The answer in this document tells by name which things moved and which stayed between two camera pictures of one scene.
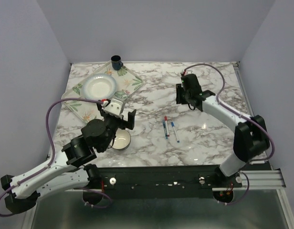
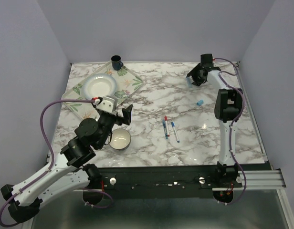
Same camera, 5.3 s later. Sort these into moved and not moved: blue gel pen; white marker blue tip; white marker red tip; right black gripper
Moved: right black gripper
Not moved: white marker red tip; blue gel pen; white marker blue tip
